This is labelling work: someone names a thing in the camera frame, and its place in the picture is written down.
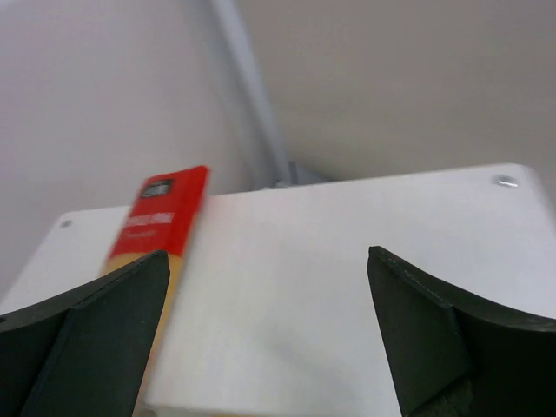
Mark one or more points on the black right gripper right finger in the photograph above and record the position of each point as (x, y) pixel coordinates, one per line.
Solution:
(453, 353)

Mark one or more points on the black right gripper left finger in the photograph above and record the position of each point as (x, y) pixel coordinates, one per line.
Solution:
(84, 352)

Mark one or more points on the red spaghetti bag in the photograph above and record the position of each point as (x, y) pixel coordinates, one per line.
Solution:
(162, 218)

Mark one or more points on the white two-tier shelf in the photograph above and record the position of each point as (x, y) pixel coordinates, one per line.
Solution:
(274, 315)

